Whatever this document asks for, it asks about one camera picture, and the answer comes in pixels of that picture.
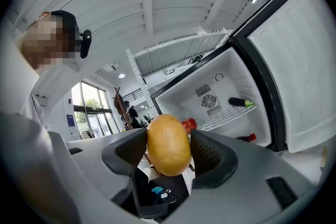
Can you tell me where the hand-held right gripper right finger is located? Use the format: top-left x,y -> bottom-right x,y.
162,129 -> 325,224

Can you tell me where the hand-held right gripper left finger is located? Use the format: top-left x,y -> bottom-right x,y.
48,127 -> 159,224

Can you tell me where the orange fruit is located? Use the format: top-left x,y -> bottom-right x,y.
146,114 -> 192,177

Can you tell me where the small white fridge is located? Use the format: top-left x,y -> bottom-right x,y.
151,0 -> 336,154

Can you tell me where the cola bottle red label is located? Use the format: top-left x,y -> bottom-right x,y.
235,133 -> 257,143

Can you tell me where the red apple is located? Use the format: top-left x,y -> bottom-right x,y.
181,118 -> 197,135

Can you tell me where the dark purple eggplant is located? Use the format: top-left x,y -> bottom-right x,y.
227,97 -> 255,108

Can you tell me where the person's white printed t-shirt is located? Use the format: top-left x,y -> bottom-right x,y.
0,31 -> 45,124

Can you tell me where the person's head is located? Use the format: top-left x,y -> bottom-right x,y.
19,9 -> 79,70

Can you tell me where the blue wall sign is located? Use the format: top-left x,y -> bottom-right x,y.
66,114 -> 77,134

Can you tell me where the glass window wall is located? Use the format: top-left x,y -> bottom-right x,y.
71,81 -> 120,140

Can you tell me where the black head-worn camera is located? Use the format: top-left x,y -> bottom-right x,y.
79,29 -> 92,59

